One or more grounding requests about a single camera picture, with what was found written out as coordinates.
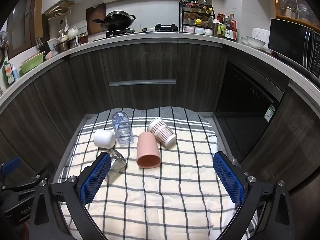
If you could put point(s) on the white teapot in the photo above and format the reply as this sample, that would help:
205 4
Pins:
73 32

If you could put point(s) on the small white bowl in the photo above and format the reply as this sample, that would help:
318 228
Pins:
245 40

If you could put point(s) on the red lidded jar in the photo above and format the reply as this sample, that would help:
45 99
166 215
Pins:
220 18

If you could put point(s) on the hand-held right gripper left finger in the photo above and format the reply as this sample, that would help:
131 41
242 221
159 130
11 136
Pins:
96 177

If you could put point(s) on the dark wood lower cabinet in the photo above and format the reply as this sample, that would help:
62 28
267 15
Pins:
140 62

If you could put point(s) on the wooden glass door cabinet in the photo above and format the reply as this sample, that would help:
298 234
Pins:
295 1

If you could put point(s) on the pink cup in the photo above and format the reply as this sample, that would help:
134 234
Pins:
148 150

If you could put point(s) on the clear cup with blue print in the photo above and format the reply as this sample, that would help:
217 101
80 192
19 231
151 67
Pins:
121 127

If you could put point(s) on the black microwave oven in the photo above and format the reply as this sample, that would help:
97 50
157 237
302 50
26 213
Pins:
290 41

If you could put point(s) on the white hanging ladle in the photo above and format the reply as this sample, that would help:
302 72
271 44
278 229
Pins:
66 26

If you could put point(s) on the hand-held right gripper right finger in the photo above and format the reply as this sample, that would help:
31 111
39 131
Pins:
228 180

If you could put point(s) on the black wok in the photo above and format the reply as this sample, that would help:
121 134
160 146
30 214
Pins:
117 21

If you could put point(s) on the dark sauce bottle red label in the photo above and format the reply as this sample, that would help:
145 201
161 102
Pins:
231 27

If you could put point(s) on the white seasoning jar blue band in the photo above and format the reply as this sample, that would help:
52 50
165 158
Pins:
199 30

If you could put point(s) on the wall mounted rack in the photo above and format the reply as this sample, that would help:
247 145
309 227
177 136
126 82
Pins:
61 8

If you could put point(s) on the stainless steel pot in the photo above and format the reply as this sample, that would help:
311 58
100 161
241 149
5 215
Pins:
62 47

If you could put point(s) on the green plastic basin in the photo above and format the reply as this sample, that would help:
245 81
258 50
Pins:
31 63

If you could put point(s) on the plain clear glass cup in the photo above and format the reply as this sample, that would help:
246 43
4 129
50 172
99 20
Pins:
118 163

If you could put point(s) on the black gas stove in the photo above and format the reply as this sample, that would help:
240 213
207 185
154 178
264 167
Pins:
140 31

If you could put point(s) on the blue plastic bottle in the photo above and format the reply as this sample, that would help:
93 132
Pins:
15 73

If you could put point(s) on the brown cutting board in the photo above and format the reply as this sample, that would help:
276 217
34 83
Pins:
93 15

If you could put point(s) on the brown dotted paper cup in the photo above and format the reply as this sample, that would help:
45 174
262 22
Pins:
161 130

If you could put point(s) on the plain white seasoning jar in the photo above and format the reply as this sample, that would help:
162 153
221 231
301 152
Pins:
208 31

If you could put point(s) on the black knife block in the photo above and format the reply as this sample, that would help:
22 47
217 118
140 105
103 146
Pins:
42 45

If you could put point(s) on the white rice cooker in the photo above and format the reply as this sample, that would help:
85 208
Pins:
261 33

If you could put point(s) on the white cup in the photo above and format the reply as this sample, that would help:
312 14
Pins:
103 138

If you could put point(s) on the large white bowl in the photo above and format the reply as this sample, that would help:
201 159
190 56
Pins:
256 42

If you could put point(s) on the white seasoning jar pink band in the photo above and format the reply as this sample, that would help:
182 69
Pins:
189 29

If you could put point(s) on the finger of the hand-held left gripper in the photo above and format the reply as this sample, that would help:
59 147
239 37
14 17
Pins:
13 164
37 173

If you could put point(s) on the black checked white cloth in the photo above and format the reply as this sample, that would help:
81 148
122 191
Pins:
162 205

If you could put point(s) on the black spice rack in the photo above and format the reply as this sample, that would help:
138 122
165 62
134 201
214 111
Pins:
180 17

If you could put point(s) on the row of seasoning bottles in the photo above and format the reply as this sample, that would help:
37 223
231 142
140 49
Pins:
200 13

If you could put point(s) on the green dish soap bottle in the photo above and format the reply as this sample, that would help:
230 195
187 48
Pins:
8 73

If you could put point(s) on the black dishwasher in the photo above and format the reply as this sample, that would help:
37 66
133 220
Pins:
245 100

